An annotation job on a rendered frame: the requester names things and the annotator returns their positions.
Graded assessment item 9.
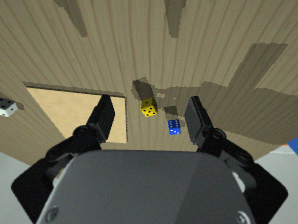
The blue die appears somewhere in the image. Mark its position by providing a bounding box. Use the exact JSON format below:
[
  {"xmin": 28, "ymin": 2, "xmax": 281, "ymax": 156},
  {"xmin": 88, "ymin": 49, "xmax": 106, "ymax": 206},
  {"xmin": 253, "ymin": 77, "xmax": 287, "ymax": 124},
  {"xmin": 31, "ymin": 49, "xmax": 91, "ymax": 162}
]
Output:
[{"xmin": 168, "ymin": 119, "xmax": 181, "ymax": 135}]

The tan mat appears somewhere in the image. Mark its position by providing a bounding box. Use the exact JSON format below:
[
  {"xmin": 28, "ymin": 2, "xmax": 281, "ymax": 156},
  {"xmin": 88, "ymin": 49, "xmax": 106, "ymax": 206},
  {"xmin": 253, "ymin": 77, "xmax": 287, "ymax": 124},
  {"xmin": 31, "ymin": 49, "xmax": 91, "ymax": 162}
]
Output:
[{"xmin": 26, "ymin": 86, "xmax": 127, "ymax": 143}]

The white die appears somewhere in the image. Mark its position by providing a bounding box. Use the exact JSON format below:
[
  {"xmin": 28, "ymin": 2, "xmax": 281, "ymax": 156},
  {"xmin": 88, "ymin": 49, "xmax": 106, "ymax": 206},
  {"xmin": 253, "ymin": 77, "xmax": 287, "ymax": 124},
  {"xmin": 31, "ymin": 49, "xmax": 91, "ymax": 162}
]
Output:
[{"xmin": 0, "ymin": 98, "xmax": 18, "ymax": 117}]

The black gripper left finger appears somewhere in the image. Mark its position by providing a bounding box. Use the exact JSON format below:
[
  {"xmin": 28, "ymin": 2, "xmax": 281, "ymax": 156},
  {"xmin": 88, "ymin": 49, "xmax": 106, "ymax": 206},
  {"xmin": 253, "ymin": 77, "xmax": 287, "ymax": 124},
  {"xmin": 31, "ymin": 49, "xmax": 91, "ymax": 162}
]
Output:
[{"xmin": 11, "ymin": 94, "xmax": 115, "ymax": 224}]

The yellow die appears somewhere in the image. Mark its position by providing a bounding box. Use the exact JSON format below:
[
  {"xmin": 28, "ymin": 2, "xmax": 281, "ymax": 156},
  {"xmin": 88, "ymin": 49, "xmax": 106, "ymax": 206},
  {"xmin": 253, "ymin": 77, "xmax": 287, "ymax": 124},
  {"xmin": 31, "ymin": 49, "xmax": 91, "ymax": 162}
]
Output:
[{"xmin": 141, "ymin": 97, "xmax": 158, "ymax": 117}]

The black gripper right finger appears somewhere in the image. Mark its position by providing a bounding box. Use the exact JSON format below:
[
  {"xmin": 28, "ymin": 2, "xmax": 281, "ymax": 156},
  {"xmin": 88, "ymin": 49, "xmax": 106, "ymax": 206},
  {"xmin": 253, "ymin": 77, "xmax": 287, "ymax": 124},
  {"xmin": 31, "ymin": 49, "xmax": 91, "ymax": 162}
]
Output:
[{"xmin": 184, "ymin": 96, "xmax": 288, "ymax": 224}]

